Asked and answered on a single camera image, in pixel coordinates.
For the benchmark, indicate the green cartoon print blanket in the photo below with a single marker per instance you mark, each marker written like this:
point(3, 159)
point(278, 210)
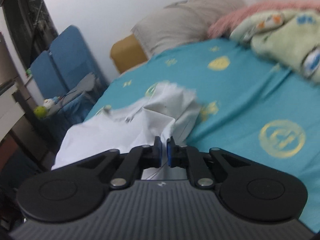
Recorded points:
point(280, 45)

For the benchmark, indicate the tall blue covered chair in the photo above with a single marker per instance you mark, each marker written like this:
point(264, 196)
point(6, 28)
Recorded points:
point(72, 55)

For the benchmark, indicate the white plush toy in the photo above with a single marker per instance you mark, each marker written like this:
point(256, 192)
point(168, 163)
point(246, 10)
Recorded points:
point(51, 103)

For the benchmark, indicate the grey cloth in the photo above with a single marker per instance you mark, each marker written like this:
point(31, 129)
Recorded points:
point(83, 85)

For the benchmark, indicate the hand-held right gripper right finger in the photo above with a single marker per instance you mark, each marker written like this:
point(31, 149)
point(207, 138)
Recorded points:
point(171, 152)

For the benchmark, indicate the mustard yellow headboard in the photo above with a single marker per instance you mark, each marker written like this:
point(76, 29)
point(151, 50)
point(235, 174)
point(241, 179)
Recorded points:
point(125, 52)

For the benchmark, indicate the white table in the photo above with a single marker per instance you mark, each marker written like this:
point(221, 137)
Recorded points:
point(7, 110)

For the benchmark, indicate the short blue covered chair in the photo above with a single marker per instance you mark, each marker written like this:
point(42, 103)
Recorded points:
point(45, 77)

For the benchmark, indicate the grey pillow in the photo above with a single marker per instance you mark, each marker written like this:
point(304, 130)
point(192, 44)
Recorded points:
point(187, 22)

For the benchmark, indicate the pink fluffy blanket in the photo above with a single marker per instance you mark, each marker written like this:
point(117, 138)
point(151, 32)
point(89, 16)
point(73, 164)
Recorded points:
point(225, 22)

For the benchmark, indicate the teal smiley print bed sheet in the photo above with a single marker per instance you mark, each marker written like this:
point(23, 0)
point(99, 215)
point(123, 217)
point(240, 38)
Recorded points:
point(237, 92)

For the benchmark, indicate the white garment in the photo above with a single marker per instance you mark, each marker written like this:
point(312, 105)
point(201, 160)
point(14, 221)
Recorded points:
point(112, 130)

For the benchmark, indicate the dark window with metal grille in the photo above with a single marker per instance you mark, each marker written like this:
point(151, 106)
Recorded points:
point(27, 17)

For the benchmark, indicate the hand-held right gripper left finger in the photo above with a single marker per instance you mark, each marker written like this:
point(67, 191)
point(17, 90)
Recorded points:
point(157, 152)

